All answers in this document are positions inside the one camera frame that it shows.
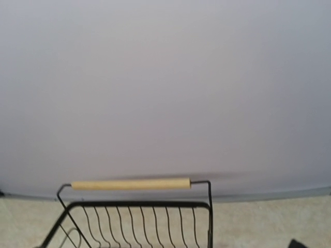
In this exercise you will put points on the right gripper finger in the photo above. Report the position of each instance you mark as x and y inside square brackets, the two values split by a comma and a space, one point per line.
[296, 244]

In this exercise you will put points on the black wire dish rack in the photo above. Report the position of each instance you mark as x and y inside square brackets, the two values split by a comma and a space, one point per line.
[134, 223]

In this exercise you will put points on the rear wooden rack handle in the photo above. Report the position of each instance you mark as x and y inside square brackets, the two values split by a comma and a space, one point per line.
[142, 184]

